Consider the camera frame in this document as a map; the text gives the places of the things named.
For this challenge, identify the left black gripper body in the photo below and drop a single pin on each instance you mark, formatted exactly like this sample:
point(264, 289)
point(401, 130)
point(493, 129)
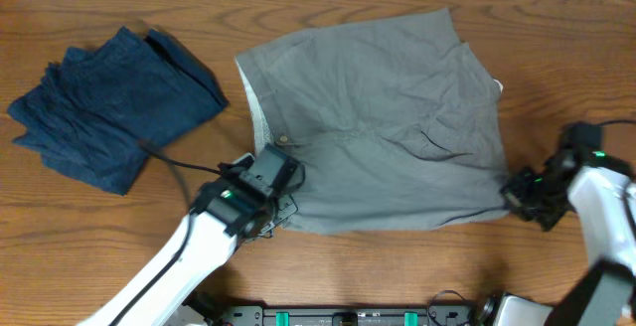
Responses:
point(275, 211)

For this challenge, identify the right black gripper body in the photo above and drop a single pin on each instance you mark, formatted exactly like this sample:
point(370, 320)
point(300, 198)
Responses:
point(539, 199)

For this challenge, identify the grey shorts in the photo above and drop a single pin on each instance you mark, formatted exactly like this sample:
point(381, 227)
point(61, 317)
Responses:
point(395, 121)

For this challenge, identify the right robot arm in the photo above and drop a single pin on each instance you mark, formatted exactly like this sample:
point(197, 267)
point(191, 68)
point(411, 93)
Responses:
point(600, 190)

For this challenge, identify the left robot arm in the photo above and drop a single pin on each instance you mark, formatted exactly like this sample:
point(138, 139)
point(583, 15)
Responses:
point(236, 207)

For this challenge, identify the folded dark blue garment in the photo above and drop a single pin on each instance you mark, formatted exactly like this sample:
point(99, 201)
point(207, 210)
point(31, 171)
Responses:
point(89, 112)

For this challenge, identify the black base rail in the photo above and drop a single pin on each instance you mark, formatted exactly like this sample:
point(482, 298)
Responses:
point(446, 308)

